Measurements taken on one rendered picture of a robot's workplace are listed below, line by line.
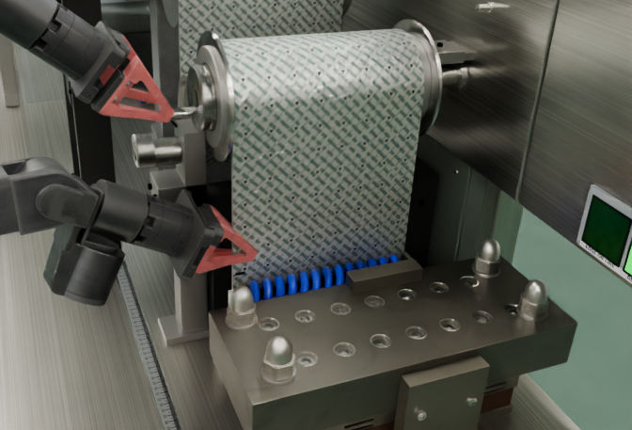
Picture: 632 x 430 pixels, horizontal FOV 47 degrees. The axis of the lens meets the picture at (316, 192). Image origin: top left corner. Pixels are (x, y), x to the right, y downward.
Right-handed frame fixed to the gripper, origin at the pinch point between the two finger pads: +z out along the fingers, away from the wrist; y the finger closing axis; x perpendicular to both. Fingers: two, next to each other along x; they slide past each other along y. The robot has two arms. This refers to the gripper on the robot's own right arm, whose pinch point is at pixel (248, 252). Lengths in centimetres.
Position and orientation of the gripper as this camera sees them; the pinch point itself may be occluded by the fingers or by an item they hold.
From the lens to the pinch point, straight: 88.4
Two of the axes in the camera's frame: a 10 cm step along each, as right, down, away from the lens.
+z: 7.8, 3.0, 5.4
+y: 3.9, 4.4, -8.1
